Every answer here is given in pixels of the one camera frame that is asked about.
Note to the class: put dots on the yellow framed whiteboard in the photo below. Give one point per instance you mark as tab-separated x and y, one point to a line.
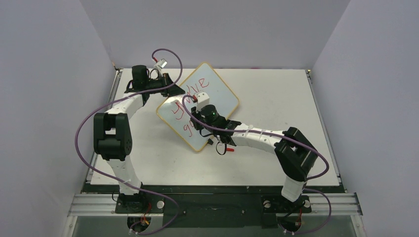
203	78

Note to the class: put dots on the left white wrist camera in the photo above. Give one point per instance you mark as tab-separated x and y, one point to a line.
159	65

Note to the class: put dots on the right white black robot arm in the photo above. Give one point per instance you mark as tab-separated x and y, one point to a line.
294	152

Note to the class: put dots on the aluminium rail frame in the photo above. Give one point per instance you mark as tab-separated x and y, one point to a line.
332	215

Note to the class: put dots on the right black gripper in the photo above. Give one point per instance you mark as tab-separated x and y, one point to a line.
196	120

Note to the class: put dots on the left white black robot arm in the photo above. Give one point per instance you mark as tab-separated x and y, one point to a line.
112	137

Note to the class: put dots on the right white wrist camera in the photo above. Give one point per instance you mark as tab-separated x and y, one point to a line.
201	99

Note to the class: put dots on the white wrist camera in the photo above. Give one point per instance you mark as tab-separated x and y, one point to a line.
159	65
201	99

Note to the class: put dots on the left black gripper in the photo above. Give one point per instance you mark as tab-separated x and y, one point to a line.
173	90

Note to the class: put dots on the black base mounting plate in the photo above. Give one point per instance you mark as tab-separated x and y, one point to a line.
217	207

